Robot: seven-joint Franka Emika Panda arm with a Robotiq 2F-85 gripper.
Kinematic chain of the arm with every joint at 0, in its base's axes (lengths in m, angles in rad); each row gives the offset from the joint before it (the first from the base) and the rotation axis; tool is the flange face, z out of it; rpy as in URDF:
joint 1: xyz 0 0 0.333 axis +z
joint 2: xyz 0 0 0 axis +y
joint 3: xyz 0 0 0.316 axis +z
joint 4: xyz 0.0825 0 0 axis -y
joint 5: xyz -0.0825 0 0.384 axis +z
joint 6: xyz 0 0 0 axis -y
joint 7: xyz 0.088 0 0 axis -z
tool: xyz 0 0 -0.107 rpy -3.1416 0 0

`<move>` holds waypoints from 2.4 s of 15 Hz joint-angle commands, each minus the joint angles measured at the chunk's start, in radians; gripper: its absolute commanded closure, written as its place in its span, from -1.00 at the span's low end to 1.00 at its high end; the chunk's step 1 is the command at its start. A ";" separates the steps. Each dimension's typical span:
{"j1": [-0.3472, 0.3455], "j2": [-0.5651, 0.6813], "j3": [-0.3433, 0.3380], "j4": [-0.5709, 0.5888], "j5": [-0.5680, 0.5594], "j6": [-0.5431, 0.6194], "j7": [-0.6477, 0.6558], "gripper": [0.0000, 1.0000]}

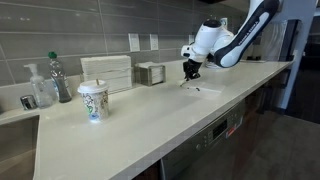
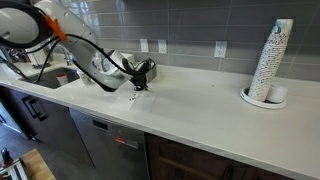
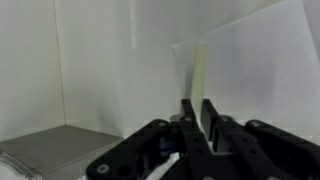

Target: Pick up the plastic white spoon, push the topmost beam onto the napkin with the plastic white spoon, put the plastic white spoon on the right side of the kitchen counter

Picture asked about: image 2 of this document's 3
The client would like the round white tray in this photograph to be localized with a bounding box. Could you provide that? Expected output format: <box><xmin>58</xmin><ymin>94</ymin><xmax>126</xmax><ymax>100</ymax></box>
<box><xmin>239</xmin><ymin>86</ymin><xmax>288</xmax><ymax>110</ymax></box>

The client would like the wooden platform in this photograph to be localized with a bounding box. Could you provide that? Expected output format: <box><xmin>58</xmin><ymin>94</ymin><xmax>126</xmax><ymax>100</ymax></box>
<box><xmin>19</xmin><ymin>147</ymin><xmax>57</xmax><ymax>180</ymax></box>

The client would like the tall paper cup stack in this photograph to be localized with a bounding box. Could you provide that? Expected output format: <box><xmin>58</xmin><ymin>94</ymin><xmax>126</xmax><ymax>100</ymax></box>
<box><xmin>247</xmin><ymin>18</ymin><xmax>295</xmax><ymax>103</ymax></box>

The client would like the patterned paper cup with lid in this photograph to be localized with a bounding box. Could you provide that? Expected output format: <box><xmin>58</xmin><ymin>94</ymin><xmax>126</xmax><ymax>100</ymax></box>
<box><xmin>79</xmin><ymin>70</ymin><xmax>93</xmax><ymax>86</ymax></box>

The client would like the white wall outlet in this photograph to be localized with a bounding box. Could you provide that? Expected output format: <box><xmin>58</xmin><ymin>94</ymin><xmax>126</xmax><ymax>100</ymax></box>
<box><xmin>157</xmin><ymin>39</ymin><xmax>168</xmax><ymax>55</ymax></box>
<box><xmin>213</xmin><ymin>40</ymin><xmax>229</xmax><ymax>59</ymax></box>
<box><xmin>139</xmin><ymin>38</ymin><xmax>150</xmax><ymax>54</ymax></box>

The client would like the white paper towel stack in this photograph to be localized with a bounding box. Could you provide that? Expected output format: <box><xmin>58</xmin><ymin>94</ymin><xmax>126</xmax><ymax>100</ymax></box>
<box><xmin>120</xmin><ymin>52</ymin><xmax>136</xmax><ymax>65</ymax></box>

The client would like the chrome sink faucet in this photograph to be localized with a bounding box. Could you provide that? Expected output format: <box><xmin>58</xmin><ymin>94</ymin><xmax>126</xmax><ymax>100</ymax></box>
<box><xmin>52</xmin><ymin>44</ymin><xmax>74</xmax><ymax>67</ymax></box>

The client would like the black cabinet handle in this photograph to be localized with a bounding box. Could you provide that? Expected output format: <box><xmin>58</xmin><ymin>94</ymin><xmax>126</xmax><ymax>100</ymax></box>
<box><xmin>21</xmin><ymin>95</ymin><xmax>48</xmax><ymax>123</ymax></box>

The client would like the orange cable clip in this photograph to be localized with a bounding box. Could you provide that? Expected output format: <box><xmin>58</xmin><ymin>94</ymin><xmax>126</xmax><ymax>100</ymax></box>
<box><xmin>44</xmin><ymin>15</ymin><xmax>68</xmax><ymax>42</ymax></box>

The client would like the short white lid stack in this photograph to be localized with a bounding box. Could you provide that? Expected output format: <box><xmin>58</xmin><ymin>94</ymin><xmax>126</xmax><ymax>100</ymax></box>
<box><xmin>265</xmin><ymin>83</ymin><xmax>289</xmax><ymax>104</ymax></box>

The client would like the dark wood cabinet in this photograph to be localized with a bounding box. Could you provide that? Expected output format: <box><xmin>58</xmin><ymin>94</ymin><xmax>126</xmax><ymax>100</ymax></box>
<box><xmin>144</xmin><ymin>132</ymin><xmax>296</xmax><ymax>180</ymax></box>

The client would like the stainless steel dishwasher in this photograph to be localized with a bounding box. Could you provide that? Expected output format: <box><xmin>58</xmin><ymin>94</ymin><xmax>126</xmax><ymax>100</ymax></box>
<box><xmin>68</xmin><ymin>107</ymin><xmax>150</xmax><ymax>180</ymax></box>

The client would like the steel kitchen sink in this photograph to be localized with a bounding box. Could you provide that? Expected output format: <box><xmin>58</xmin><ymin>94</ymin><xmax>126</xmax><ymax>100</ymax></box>
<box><xmin>19</xmin><ymin>67</ymin><xmax>82</xmax><ymax>90</ymax></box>

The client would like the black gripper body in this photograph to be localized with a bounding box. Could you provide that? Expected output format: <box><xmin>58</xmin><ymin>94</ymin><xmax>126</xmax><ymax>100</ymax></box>
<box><xmin>130</xmin><ymin>58</ymin><xmax>157</xmax><ymax>83</ymax></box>

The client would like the red-rimmed white cup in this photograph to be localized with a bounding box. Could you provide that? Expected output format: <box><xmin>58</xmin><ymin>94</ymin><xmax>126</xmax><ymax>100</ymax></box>
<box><xmin>55</xmin><ymin>73</ymin><xmax>69</xmax><ymax>87</ymax></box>

